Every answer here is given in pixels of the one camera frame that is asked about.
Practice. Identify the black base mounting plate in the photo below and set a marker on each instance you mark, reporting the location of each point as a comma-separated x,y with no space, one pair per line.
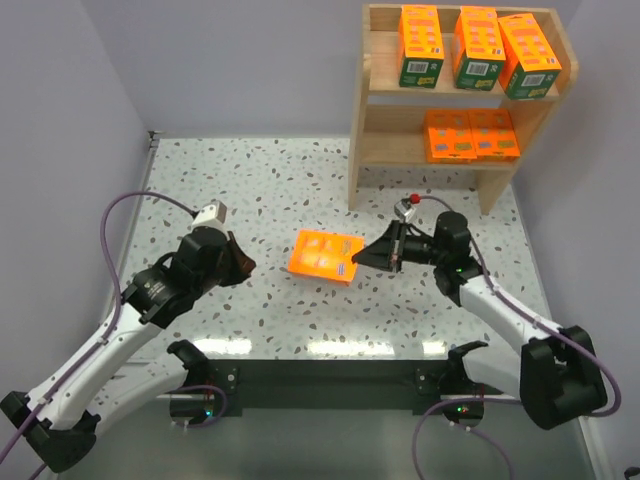
409,385

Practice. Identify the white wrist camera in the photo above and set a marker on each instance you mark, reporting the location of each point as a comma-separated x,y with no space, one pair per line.
212,215
405,209

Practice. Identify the orange sponge box narrow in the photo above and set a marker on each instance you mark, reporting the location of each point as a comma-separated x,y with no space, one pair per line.
420,48
478,54

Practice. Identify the wooden shelf unit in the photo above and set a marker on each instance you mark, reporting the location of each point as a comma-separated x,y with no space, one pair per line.
387,119

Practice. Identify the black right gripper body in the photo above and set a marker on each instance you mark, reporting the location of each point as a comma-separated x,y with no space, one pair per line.
397,248

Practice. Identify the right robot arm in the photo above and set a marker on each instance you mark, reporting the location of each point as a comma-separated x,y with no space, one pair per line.
557,378

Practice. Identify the orange sponge box wide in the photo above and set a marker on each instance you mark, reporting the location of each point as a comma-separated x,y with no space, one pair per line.
447,137
325,255
494,138

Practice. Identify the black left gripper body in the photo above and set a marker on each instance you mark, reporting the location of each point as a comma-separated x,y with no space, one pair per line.
232,255

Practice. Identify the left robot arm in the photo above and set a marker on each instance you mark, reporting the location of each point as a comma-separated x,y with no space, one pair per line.
62,418

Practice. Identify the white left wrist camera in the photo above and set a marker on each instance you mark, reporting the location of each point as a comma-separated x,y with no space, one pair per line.
212,215

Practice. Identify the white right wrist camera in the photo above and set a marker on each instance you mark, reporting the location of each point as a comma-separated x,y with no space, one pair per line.
405,209

